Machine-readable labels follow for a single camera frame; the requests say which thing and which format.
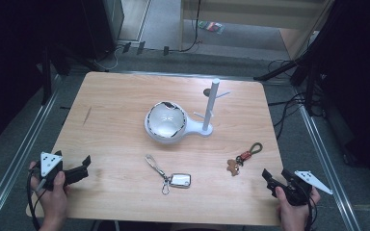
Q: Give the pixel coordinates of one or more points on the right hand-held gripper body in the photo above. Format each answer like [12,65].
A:
[298,192]

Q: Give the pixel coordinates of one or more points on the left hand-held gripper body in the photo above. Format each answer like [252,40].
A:
[48,162]

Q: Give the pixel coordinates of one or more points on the white key holder with bowl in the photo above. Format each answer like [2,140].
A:
[191,125]

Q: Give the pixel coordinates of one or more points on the person's right hand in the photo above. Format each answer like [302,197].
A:
[294,216]

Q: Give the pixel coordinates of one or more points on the person's left hand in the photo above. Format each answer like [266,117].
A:
[54,202]

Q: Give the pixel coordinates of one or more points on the black tripod stand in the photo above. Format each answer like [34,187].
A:
[308,83]

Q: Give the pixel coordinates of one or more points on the black cabinet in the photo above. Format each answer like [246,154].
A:
[99,25]

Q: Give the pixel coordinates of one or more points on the colourful packet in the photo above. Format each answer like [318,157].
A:
[211,27]

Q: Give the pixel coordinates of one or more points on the wooden shelf unit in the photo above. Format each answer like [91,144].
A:
[237,12]

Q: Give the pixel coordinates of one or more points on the aluminium floor rail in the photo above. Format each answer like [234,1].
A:
[330,179]
[19,160]

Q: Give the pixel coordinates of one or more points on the black upright stand post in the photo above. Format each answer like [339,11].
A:
[46,80]

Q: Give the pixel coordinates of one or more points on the small black floor bracket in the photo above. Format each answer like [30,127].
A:
[126,47]
[141,47]
[166,50]

